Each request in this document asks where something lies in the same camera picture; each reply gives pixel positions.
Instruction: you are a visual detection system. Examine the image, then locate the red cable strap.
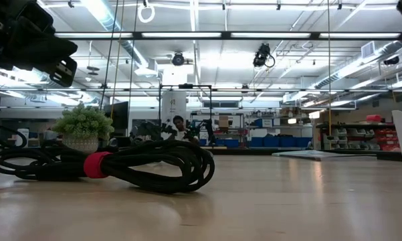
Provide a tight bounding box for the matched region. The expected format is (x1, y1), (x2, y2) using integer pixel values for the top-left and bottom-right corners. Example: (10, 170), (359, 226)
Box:
(83, 151), (113, 179)

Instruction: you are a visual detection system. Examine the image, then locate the grey flat board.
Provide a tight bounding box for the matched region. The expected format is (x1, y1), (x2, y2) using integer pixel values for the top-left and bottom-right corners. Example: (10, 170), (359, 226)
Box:
(271, 149), (378, 162)

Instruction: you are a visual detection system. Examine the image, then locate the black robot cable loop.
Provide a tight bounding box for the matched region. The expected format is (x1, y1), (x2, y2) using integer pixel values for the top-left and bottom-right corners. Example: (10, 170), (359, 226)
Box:
(0, 119), (28, 150)

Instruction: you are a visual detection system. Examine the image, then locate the row of blue bins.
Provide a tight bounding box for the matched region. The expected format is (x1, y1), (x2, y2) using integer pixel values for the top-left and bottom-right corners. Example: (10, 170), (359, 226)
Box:
(248, 136), (314, 149)

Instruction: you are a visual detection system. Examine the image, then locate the black overhead camera with cable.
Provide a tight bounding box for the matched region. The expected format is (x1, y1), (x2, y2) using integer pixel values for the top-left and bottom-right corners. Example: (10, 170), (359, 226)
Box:
(252, 42), (276, 69)

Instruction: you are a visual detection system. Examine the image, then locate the white pillar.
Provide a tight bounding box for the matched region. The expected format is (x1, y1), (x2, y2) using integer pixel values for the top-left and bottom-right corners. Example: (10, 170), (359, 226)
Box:
(161, 91), (188, 132)

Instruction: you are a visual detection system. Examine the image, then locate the round black ceiling camera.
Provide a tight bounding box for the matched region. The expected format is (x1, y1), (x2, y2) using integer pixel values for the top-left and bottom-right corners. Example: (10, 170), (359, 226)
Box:
(171, 51), (186, 67)

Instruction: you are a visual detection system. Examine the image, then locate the white roll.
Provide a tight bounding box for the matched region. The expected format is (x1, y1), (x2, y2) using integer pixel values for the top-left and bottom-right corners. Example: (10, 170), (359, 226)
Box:
(15, 128), (30, 149)

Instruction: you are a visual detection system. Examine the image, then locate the shelf with red bins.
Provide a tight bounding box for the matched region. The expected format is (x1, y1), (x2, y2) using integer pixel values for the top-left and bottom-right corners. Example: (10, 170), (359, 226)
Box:
(315, 122), (402, 152)

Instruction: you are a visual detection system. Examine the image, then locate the green plant in patterned pot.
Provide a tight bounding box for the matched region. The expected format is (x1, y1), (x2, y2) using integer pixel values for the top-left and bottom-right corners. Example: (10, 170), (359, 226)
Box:
(51, 102), (115, 155)

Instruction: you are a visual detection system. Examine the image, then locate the person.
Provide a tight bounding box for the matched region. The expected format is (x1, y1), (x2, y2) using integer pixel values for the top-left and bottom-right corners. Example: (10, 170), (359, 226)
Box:
(171, 114), (201, 144)

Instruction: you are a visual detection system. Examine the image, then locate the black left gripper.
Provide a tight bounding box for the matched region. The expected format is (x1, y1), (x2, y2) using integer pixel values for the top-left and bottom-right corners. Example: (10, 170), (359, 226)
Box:
(0, 0), (78, 88)

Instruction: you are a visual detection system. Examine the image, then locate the black USB-C cable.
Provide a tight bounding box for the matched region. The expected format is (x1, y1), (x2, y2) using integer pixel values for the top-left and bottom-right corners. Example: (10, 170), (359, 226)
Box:
(0, 139), (216, 195)

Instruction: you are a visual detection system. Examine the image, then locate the black overhead frame bar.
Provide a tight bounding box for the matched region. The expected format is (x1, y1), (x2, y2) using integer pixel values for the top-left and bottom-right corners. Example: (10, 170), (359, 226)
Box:
(53, 31), (402, 42)

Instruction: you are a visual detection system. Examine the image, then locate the black monitor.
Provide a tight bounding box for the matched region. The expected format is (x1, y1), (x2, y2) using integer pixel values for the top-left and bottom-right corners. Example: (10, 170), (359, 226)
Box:
(102, 101), (130, 139)

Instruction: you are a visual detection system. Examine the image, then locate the black metal frame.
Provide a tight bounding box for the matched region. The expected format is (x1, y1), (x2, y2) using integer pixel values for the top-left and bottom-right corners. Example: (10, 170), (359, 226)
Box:
(158, 83), (213, 148)

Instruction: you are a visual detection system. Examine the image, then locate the white hanging ring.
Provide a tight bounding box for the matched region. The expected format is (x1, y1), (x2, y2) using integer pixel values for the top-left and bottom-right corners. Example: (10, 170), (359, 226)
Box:
(137, 2), (156, 24)

